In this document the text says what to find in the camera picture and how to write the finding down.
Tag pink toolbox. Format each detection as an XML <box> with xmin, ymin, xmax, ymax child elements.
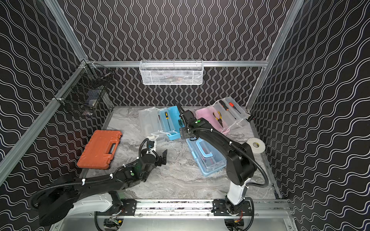
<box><xmin>195</xmin><ymin>96</ymin><xmax>249</xmax><ymax>135</ymax></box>

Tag red small screwdriver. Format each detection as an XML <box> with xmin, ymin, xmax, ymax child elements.
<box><xmin>229</xmin><ymin>102</ymin><xmax>241</xmax><ymax>114</ymax></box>

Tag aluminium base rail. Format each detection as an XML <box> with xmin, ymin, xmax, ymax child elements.
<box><xmin>50</xmin><ymin>199</ymin><xmax>297</xmax><ymax>231</ymax></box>

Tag red-orange plastic tool case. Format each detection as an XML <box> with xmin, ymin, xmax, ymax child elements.
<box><xmin>77</xmin><ymin>130</ymin><xmax>122</xmax><ymax>170</ymax></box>

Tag white tape roll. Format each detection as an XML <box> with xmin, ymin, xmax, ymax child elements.
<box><xmin>247</xmin><ymin>137</ymin><xmax>266</xmax><ymax>154</ymax></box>

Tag yellow black screwdriver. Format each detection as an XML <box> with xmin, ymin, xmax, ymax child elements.
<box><xmin>165</xmin><ymin>111</ymin><xmax>171</xmax><ymax>131</ymax></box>

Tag yellow handled pliers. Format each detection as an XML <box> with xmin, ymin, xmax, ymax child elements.
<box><xmin>213</xmin><ymin>111</ymin><xmax>224</xmax><ymax>128</ymax></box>

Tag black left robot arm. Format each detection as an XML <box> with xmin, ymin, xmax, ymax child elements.
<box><xmin>29</xmin><ymin>138</ymin><xmax>168</xmax><ymax>227</ymax></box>

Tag light blue front toolbox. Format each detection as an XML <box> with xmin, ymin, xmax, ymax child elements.
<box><xmin>186</xmin><ymin>138</ymin><xmax>226</xmax><ymax>177</ymax></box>

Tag black wire basket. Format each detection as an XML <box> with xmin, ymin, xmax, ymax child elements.
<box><xmin>55</xmin><ymin>59</ymin><xmax>114</xmax><ymax>117</ymax></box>

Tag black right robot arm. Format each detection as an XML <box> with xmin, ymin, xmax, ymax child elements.
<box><xmin>176</xmin><ymin>103</ymin><xmax>269</xmax><ymax>215</ymax></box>

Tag turquoise back toolbox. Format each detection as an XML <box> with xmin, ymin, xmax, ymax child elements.
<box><xmin>138</xmin><ymin>105</ymin><xmax>186</xmax><ymax>145</ymax></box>

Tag white wire mesh basket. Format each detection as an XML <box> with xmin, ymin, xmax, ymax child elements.
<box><xmin>139</xmin><ymin>60</ymin><xmax>204</xmax><ymax>85</ymax></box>

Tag black red screwdriver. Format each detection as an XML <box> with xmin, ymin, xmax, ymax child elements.
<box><xmin>219</xmin><ymin>100</ymin><xmax>236</xmax><ymax>119</ymax></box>

